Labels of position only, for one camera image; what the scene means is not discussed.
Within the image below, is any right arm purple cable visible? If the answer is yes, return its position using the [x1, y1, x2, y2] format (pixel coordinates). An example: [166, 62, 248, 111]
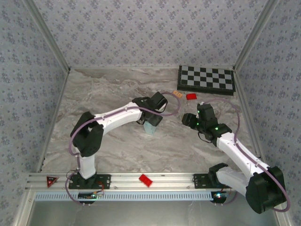
[201, 97, 291, 214]

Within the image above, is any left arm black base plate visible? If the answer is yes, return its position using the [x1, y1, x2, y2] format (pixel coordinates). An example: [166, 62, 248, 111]
[68, 173, 111, 190]

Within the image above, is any long red toy brick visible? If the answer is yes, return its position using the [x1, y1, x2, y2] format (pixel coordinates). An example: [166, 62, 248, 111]
[138, 173, 153, 188]

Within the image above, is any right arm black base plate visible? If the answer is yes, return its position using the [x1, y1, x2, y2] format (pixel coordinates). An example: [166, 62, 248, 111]
[193, 173, 237, 189]

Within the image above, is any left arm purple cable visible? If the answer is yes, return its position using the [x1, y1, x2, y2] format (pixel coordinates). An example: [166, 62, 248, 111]
[65, 91, 182, 205]

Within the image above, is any aluminium frame post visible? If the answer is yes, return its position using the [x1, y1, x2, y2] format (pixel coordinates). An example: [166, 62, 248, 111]
[234, 0, 282, 71]
[23, 0, 71, 73]

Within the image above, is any light blue paper box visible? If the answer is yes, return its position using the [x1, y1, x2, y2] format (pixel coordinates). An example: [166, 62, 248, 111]
[143, 121, 158, 137]

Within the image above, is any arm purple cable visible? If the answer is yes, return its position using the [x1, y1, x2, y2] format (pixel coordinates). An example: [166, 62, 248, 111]
[201, 97, 291, 214]
[65, 91, 182, 205]

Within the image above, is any grey metal panel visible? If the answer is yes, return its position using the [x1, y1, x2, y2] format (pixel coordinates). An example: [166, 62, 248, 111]
[25, 199, 280, 226]

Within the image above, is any red triangle sign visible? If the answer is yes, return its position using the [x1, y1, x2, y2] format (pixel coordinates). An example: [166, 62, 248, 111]
[46, 175, 58, 189]

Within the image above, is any aluminium side rail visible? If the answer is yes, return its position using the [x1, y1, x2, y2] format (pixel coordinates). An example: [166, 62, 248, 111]
[234, 68, 269, 171]
[36, 69, 71, 172]

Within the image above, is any blue slotted cable duct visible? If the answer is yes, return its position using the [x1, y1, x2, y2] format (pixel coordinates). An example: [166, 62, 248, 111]
[34, 191, 216, 201]

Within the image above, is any black grey chessboard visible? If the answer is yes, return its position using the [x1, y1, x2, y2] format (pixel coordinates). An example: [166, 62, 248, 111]
[176, 65, 236, 96]

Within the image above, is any aluminium mounting rail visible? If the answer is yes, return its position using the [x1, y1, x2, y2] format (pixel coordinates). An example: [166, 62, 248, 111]
[24, 171, 282, 191]

